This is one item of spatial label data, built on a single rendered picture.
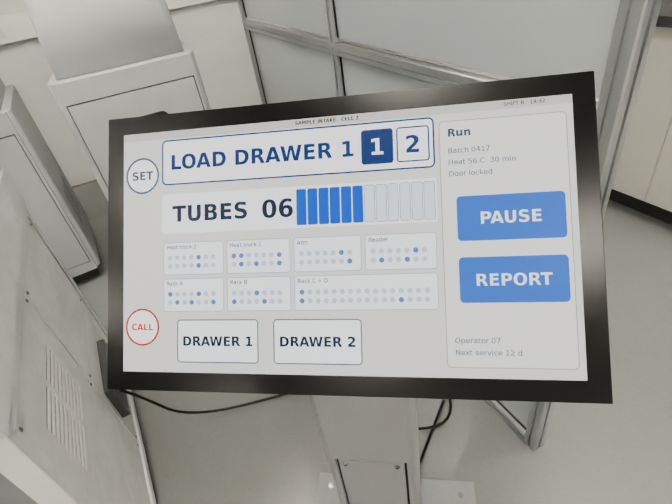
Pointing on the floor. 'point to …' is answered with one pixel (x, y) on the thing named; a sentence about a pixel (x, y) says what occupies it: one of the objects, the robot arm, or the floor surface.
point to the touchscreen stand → (377, 454)
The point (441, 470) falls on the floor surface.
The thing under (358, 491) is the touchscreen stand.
